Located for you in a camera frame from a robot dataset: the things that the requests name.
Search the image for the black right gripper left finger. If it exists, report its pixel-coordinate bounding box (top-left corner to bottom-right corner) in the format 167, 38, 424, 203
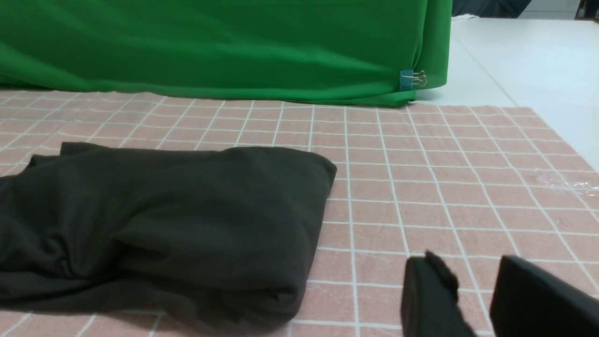
401, 251, 476, 337

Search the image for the pink checkered tablecloth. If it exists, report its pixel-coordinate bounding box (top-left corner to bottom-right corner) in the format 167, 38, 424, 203
0, 91, 598, 337

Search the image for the dark background object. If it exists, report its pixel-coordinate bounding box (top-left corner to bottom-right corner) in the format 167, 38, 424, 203
452, 0, 532, 19

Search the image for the clear tape strip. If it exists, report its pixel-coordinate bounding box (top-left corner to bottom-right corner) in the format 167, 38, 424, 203
531, 171, 599, 198

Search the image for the blue binder clip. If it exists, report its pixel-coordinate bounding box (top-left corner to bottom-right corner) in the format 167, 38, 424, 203
398, 70, 428, 92

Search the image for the green backdrop cloth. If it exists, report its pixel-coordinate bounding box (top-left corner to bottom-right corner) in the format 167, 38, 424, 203
0, 0, 452, 107

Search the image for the dark gray long-sleeve top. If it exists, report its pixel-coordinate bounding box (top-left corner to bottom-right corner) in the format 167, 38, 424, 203
0, 142, 337, 335

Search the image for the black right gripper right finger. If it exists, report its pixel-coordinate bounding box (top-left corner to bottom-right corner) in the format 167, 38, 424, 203
489, 255, 599, 337

